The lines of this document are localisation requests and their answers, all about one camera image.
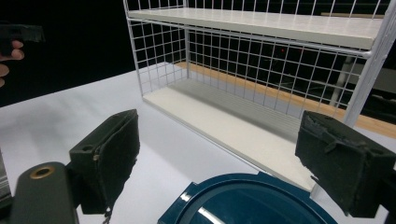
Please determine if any white wire shelf rack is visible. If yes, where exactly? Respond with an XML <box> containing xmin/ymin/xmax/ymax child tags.
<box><xmin>122</xmin><ymin>0</ymin><xmax>396</xmax><ymax>200</ymax></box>

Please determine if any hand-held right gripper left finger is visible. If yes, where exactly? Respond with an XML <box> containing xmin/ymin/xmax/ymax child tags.
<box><xmin>68</xmin><ymin>108</ymin><xmax>141</xmax><ymax>216</ymax></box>

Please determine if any metal stand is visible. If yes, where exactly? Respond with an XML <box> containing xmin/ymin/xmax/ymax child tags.
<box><xmin>329</xmin><ymin>55</ymin><xmax>354</xmax><ymax>108</ymax></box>

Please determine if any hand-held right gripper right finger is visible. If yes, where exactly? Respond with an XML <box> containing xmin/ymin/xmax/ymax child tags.
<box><xmin>294</xmin><ymin>110</ymin><xmax>396</xmax><ymax>218</ymax></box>

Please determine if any dark blue plastic plate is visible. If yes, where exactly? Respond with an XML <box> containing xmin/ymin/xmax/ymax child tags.
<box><xmin>157</xmin><ymin>171</ymin><xmax>339</xmax><ymax>224</ymax></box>

